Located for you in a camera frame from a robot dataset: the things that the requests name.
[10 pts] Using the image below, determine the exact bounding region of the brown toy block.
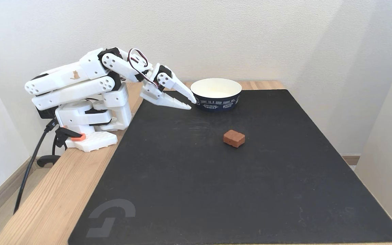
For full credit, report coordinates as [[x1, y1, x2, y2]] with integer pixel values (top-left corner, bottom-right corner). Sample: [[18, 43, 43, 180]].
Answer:
[[223, 129, 246, 148]]

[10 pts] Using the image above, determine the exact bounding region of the navy paper bowl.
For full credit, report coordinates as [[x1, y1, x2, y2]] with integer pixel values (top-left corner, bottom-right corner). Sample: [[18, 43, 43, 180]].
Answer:
[[190, 78, 243, 112]]

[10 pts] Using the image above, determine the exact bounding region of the black desk mat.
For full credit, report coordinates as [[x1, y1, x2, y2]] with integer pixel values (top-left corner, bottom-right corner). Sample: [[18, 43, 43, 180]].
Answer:
[[68, 89, 392, 245]]

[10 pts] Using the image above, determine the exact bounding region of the black clamp orange trigger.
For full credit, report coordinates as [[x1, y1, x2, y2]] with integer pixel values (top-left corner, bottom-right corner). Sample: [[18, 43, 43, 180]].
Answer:
[[37, 127, 87, 168]]

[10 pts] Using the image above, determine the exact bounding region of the black power adapter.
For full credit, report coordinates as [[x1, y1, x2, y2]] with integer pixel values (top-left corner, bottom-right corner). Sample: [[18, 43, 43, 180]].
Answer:
[[35, 106, 58, 120]]

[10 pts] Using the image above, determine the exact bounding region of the red black servo wrist cable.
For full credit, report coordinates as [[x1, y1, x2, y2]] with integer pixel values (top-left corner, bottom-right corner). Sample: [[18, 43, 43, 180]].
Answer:
[[127, 48, 164, 90]]

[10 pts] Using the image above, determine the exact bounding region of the thick black power cable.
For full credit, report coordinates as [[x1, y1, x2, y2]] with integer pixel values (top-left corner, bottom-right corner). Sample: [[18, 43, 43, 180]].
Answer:
[[13, 117, 59, 215]]

